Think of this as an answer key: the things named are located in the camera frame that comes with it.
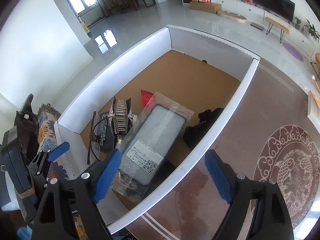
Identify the black odor removing bar box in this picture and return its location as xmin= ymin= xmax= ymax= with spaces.
xmin=94 ymin=112 xmax=116 ymax=153

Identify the oval beige cat scratcher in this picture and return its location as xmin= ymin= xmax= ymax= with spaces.
xmin=217 ymin=10 xmax=247 ymax=23

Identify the brown cardboard box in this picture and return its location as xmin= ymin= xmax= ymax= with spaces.
xmin=189 ymin=2 xmax=222 ymax=14

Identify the white cardboard box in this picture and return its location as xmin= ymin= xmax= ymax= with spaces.
xmin=53 ymin=24 xmax=261 ymax=235

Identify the white tv cabinet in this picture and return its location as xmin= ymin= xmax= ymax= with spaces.
xmin=211 ymin=0 xmax=319 ymax=59

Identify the red pouch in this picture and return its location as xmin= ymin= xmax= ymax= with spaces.
xmin=140 ymin=89 xmax=153 ymax=107

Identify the rhinestone hair clip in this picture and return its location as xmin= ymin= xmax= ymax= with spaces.
xmin=107 ymin=96 xmax=137 ymax=137

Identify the white flat box lid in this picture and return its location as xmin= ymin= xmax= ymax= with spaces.
xmin=307 ymin=90 xmax=320 ymax=132

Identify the black fluffy hair accessory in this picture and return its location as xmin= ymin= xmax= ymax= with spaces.
xmin=183 ymin=108 xmax=224 ymax=150

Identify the potted green plant right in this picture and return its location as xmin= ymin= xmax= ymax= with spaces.
xmin=304 ymin=20 xmax=320 ymax=42

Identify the orange rocking lounge chair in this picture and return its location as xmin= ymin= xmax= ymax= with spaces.
xmin=310 ymin=53 xmax=320 ymax=81

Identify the small wooden bench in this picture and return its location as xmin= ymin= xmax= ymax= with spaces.
xmin=264 ymin=17 xmax=290 ymax=43

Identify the black flat screen television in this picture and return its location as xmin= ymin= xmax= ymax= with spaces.
xmin=253 ymin=0 xmax=295 ymax=22

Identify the purple round floor mat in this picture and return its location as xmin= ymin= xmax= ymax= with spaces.
xmin=282 ymin=42 xmax=304 ymax=62

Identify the phone case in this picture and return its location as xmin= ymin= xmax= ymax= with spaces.
xmin=112 ymin=92 xmax=194 ymax=203

